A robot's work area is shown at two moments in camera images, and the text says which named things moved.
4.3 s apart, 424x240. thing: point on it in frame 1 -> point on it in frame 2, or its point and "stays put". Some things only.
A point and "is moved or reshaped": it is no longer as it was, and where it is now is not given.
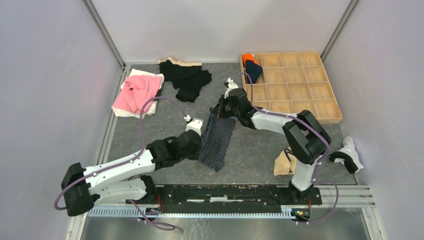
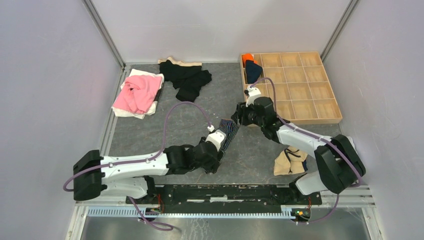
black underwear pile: (188, 77) stays put
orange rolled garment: (248, 57) stays put
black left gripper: (194, 156) -> (213, 165)
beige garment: (285, 163) stays put
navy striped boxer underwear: (216, 140) is moved or reshaped
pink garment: (137, 91) stays put
